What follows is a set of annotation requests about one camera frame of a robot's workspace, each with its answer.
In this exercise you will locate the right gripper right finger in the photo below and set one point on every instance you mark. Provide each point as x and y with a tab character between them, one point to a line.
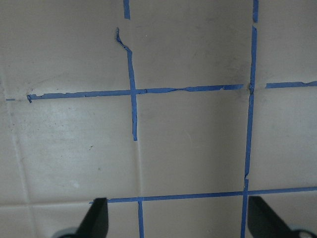
263	222

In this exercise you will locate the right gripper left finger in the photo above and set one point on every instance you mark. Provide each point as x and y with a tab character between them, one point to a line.
95	223

